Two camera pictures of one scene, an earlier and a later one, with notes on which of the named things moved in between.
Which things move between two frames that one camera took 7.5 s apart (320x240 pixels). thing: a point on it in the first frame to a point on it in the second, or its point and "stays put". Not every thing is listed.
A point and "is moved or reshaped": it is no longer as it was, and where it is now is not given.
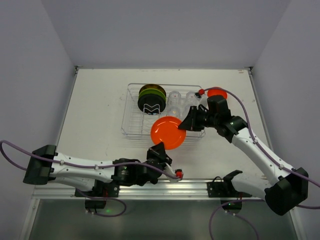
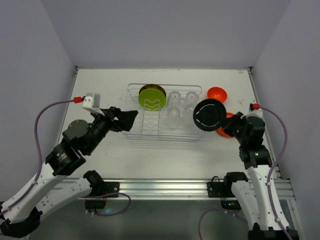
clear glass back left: x=174 y=98 stays put
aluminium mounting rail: x=182 y=188 stays put
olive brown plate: x=152 y=86 stays put
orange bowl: x=217 y=92 stays put
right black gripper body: x=196 y=119 to x=235 y=124
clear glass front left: x=174 y=111 stays put
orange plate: x=165 y=129 is moved or reshaped
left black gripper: x=158 y=157 to x=115 y=119
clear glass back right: x=191 y=99 stays put
